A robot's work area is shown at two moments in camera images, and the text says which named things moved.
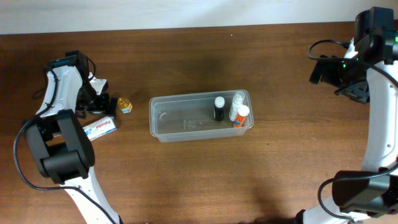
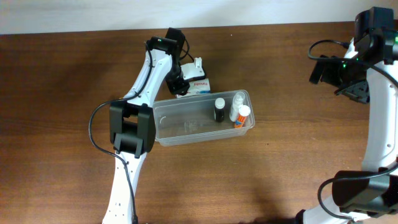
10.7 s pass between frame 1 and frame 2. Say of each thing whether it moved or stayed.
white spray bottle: stayed
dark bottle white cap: stayed
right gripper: stayed
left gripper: moved
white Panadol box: moved
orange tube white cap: stayed
